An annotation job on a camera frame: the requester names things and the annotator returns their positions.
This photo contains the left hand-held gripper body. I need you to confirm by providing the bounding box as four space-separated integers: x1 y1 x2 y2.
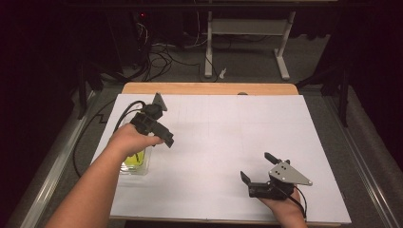
128 92 175 139

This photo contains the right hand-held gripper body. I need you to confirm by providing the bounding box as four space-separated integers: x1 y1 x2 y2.
247 160 314 201

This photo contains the yellow tennis ball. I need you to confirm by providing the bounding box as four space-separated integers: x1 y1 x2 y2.
124 150 147 168

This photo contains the clear plastic ball container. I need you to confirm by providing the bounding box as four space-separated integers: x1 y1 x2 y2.
119 145 154 177

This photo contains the person's left hand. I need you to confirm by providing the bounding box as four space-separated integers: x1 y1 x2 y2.
106 123 165 159

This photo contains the person's right hand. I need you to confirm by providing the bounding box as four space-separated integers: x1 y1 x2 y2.
257 187 302 220

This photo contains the wooden table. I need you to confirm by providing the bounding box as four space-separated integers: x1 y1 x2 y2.
108 82 341 228

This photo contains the black stand leg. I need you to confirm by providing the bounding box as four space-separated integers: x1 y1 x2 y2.
76 61 127 121
296 61 350 128

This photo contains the dark computer tower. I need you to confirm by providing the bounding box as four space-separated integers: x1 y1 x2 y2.
106 9 151 69

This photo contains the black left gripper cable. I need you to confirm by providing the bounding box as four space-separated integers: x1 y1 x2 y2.
113 100 147 134

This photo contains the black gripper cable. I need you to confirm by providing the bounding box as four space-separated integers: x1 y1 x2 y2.
113 100 147 134
293 185 308 220

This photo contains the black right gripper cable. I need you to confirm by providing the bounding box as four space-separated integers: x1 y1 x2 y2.
293 185 308 220

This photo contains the tangle of floor cables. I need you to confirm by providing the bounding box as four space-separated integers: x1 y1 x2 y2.
136 22 203 84

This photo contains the black floor cable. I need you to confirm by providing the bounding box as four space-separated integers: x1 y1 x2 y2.
72 98 117 179

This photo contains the aluminium floor rail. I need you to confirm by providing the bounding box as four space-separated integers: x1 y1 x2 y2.
322 94 403 228
18 90 97 228

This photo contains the white metal stand frame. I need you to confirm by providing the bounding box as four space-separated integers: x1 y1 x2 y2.
203 10 297 81

